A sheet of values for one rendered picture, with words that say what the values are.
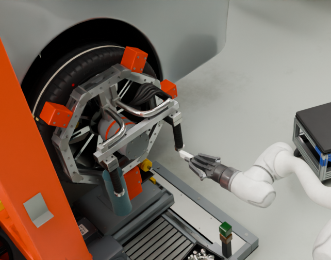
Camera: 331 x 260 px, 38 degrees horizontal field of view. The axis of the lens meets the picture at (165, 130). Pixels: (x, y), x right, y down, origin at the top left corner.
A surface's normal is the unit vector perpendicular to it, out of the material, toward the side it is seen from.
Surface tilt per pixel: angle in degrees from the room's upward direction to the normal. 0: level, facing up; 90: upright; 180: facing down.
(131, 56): 55
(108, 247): 0
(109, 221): 0
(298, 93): 0
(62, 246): 90
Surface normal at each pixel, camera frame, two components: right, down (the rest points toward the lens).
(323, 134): -0.12, -0.72
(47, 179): 0.66, 0.45
